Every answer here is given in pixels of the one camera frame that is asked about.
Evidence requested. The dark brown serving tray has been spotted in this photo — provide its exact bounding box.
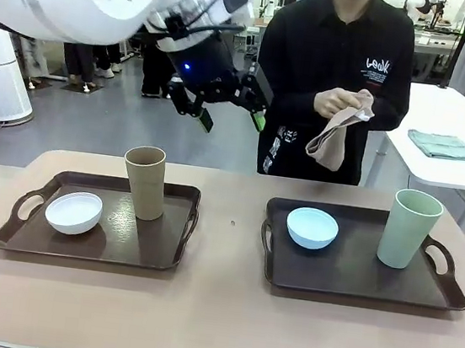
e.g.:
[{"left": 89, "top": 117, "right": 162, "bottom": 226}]
[
  {"left": 255, "top": 195, "right": 465, "bottom": 313},
  {"left": 0, "top": 161, "right": 204, "bottom": 275}
]

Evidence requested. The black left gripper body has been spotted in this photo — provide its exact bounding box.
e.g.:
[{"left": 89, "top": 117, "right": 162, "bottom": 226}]
[{"left": 156, "top": 25, "right": 251, "bottom": 109}]

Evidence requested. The person's left forearm black sleeve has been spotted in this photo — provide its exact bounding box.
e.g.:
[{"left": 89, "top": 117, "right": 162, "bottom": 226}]
[{"left": 366, "top": 91, "right": 411, "bottom": 137}]

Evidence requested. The beige cloth mat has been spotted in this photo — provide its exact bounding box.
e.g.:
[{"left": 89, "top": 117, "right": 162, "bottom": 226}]
[{"left": 303, "top": 82, "right": 378, "bottom": 176}]

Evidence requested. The black vertical pole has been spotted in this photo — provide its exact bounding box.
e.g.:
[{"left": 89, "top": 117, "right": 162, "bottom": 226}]
[{"left": 437, "top": 0, "right": 465, "bottom": 92}]

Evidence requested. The person's right forearm black sleeve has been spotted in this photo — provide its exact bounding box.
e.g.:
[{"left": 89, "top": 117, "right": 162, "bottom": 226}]
[{"left": 258, "top": 78, "right": 323, "bottom": 128}]

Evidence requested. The person in black shirt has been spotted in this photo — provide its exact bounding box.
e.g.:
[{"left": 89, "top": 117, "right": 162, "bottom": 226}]
[{"left": 243, "top": 0, "right": 423, "bottom": 192}]

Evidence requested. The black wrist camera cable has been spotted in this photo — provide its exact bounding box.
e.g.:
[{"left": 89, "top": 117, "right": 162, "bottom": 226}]
[{"left": 147, "top": 0, "right": 250, "bottom": 46}]

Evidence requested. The person's right hand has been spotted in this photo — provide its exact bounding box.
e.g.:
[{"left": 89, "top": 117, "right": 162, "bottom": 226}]
[{"left": 312, "top": 84, "right": 356, "bottom": 123}]

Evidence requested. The white side table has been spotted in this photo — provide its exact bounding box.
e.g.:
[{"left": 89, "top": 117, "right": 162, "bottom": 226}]
[{"left": 373, "top": 78, "right": 465, "bottom": 233}]

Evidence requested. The white bowl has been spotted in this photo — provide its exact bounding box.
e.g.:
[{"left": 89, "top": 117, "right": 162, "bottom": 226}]
[{"left": 42, "top": 187, "right": 105, "bottom": 239}]

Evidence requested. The light green tall cup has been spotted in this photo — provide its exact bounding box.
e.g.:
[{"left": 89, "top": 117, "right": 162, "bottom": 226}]
[{"left": 375, "top": 185, "right": 446, "bottom": 275}]

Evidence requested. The background work table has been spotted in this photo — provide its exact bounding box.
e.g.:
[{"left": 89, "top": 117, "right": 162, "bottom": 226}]
[{"left": 409, "top": 18, "right": 465, "bottom": 60}]

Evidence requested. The teal cloth mat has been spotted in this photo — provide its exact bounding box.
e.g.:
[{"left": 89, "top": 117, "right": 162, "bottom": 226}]
[{"left": 404, "top": 128, "right": 465, "bottom": 163}]

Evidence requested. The bystander in black trousers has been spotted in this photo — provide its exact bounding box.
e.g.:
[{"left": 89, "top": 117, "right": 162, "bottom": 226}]
[{"left": 136, "top": 30, "right": 182, "bottom": 102}]

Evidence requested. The bystander with white sneakers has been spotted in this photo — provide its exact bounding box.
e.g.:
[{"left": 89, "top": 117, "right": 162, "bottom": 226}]
[{"left": 59, "top": 37, "right": 127, "bottom": 87}]

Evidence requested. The light blue bowl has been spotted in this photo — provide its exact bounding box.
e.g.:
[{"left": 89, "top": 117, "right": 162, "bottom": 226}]
[{"left": 283, "top": 205, "right": 342, "bottom": 253}]

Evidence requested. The brown tall cup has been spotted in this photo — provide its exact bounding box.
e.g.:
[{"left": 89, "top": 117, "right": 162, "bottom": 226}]
[{"left": 117, "top": 143, "right": 173, "bottom": 223}]

